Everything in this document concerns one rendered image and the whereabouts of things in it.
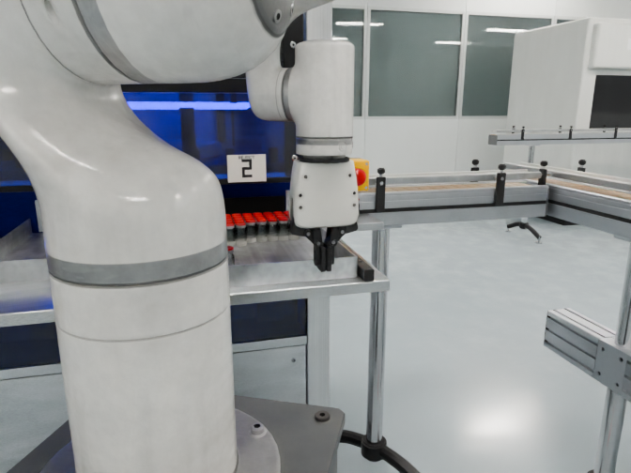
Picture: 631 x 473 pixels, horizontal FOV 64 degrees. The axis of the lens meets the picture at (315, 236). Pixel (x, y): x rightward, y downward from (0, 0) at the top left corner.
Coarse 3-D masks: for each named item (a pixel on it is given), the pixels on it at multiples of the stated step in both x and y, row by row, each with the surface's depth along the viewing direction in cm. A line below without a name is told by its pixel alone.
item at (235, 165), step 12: (228, 156) 109; (240, 156) 110; (252, 156) 111; (264, 156) 111; (228, 168) 110; (240, 168) 111; (252, 168) 111; (264, 168) 112; (228, 180) 111; (240, 180) 111; (252, 180) 112; (264, 180) 113
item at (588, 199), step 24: (528, 168) 159; (552, 168) 158; (552, 192) 146; (576, 192) 137; (600, 192) 134; (624, 192) 134; (552, 216) 146; (576, 216) 138; (600, 216) 129; (624, 216) 122
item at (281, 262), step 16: (288, 240) 105; (304, 240) 105; (240, 256) 93; (256, 256) 93; (272, 256) 93; (288, 256) 93; (304, 256) 93; (336, 256) 92; (352, 256) 82; (240, 272) 78; (256, 272) 78; (272, 272) 79; (288, 272) 80; (304, 272) 80; (320, 272) 81; (336, 272) 82; (352, 272) 82
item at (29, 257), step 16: (0, 240) 92; (16, 240) 100; (32, 240) 105; (0, 256) 91; (16, 256) 93; (32, 256) 93; (0, 272) 80; (16, 272) 80; (32, 272) 81; (48, 272) 81
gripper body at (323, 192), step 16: (304, 160) 73; (320, 160) 71; (336, 160) 72; (352, 160) 75; (304, 176) 72; (320, 176) 73; (336, 176) 73; (352, 176) 74; (304, 192) 73; (320, 192) 73; (336, 192) 74; (352, 192) 75; (304, 208) 74; (320, 208) 74; (336, 208) 75; (352, 208) 76; (304, 224) 74; (320, 224) 75; (336, 224) 76
